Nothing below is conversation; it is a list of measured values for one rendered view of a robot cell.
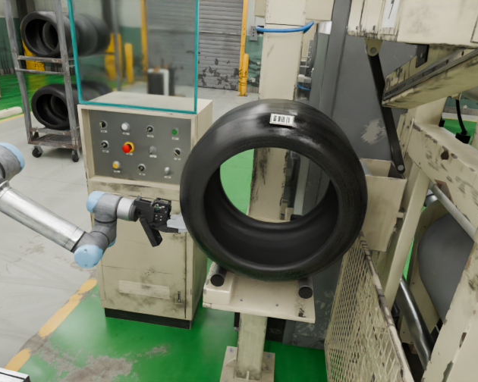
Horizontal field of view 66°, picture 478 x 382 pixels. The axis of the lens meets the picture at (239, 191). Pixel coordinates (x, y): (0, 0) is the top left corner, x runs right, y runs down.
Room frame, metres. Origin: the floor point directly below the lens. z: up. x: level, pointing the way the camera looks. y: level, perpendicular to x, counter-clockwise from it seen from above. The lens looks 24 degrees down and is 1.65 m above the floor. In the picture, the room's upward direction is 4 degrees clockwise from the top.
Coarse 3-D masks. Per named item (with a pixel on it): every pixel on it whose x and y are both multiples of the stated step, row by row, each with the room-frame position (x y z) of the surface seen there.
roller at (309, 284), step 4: (300, 280) 0.96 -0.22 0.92; (304, 280) 0.95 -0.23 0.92; (308, 280) 0.95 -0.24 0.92; (300, 284) 0.94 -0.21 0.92; (304, 284) 0.93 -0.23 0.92; (308, 284) 0.93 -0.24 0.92; (312, 284) 0.95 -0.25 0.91; (300, 288) 0.92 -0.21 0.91; (304, 288) 0.92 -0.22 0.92; (308, 288) 0.92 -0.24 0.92; (312, 288) 0.93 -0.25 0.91; (300, 292) 0.92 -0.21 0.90; (304, 292) 0.92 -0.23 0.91; (308, 292) 0.91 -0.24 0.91; (312, 292) 0.92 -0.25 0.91; (300, 296) 0.92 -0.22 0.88; (304, 296) 0.91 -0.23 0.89; (308, 296) 0.91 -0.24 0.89
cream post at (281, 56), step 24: (288, 0) 1.30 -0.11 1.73; (288, 24) 1.30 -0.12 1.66; (264, 48) 1.31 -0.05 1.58; (288, 48) 1.30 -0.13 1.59; (264, 72) 1.30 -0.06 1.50; (288, 72) 1.30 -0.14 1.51; (264, 96) 1.30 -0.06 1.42; (288, 96) 1.30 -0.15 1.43; (264, 168) 1.30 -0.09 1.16; (264, 192) 1.30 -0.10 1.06; (264, 216) 1.30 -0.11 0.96; (240, 336) 1.30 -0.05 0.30; (264, 336) 1.30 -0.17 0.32; (240, 360) 1.30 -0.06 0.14
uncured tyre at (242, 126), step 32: (224, 128) 0.97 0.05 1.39; (256, 128) 0.94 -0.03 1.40; (288, 128) 0.93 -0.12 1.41; (320, 128) 0.95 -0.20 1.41; (192, 160) 0.98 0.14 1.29; (224, 160) 0.94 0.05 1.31; (320, 160) 0.91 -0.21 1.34; (352, 160) 0.94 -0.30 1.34; (192, 192) 0.95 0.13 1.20; (224, 192) 1.23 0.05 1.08; (352, 192) 0.91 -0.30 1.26; (192, 224) 0.95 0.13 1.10; (224, 224) 1.18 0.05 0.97; (256, 224) 1.20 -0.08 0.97; (288, 224) 1.19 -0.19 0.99; (320, 224) 1.16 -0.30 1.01; (352, 224) 0.91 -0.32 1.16; (224, 256) 0.94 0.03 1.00; (256, 256) 1.08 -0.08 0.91; (288, 256) 1.08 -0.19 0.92; (320, 256) 0.91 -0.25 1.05
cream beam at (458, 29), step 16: (352, 0) 1.25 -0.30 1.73; (368, 0) 0.98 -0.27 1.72; (384, 0) 0.82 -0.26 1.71; (400, 0) 0.69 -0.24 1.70; (416, 0) 0.66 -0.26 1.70; (432, 0) 0.66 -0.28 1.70; (448, 0) 0.66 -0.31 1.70; (464, 0) 0.66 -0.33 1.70; (352, 16) 1.20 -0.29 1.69; (368, 16) 0.94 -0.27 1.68; (400, 16) 0.67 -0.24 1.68; (416, 16) 0.66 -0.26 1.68; (432, 16) 0.66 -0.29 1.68; (448, 16) 0.66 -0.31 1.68; (464, 16) 0.65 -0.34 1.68; (352, 32) 1.16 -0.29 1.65; (368, 32) 0.91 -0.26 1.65; (384, 32) 0.75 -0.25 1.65; (400, 32) 0.66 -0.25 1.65; (416, 32) 0.66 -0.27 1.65; (432, 32) 0.66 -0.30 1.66; (448, 32) 0.66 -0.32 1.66; (464, 32) 0.65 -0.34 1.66; (464, 48) 0.66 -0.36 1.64
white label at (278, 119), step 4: (272, 116) 0.95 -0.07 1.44; (276, 116) 0.95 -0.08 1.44; (280, 116) 0.95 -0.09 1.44; (284, 116) 0.95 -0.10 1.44; (288, 116) 0.96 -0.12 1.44; (292, 116) 0.96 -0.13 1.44; (272, 120) 0.94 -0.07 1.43; (276, 120) 0.94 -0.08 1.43; (280, 120) 0.94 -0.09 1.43; (284, 120) 0.94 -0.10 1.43; (288, 120) 0.94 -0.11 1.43; (292, 120) 0.94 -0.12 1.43; (284, 124) 0.92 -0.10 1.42; (288, 124) 0.92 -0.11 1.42; (292, 124) 0.92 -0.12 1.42
